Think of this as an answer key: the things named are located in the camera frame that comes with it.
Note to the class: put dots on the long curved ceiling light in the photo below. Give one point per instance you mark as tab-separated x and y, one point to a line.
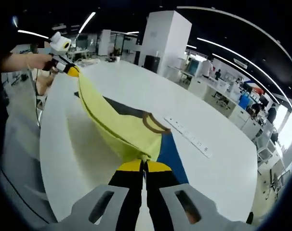
247	62

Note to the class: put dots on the white office chair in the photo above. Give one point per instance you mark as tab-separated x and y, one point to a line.
266	151

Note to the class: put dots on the black cabinet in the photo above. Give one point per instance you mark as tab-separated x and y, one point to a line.
151	63

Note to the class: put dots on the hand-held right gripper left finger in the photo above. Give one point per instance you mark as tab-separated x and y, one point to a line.
126	192

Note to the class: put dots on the straight ceiling light strip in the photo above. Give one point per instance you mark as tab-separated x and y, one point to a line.
87	22

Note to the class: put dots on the person's left hand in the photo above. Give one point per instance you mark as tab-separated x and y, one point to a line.
41	62

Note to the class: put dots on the beige bulky object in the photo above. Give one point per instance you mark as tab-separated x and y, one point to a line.
44	81

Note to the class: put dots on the yellow garment with dark sleeves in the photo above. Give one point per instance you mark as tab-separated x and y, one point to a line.
122	130

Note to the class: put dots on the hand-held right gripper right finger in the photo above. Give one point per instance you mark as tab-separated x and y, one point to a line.
160	192

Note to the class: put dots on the white square pillar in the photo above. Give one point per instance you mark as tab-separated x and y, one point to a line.
165	41

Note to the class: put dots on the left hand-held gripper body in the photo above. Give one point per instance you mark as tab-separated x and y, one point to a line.
60	45

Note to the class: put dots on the blue bin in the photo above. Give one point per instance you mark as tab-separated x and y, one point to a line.
244	100

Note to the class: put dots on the white table socket strip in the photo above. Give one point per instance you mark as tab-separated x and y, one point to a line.
189	137

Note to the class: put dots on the white cabinet row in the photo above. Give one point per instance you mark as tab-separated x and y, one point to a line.
223	101

